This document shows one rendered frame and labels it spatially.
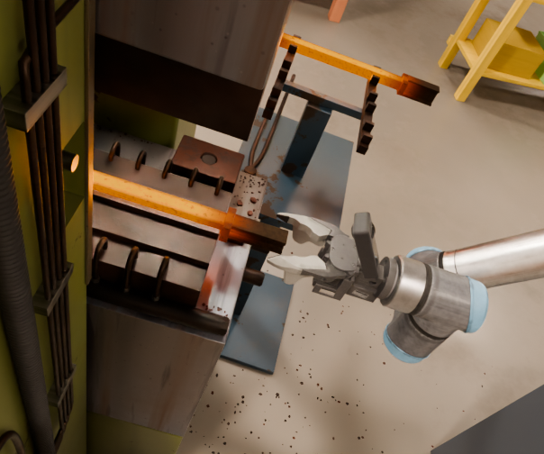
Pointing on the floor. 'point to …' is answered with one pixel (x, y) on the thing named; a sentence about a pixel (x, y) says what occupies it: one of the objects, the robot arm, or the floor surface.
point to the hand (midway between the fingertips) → (278, 234)
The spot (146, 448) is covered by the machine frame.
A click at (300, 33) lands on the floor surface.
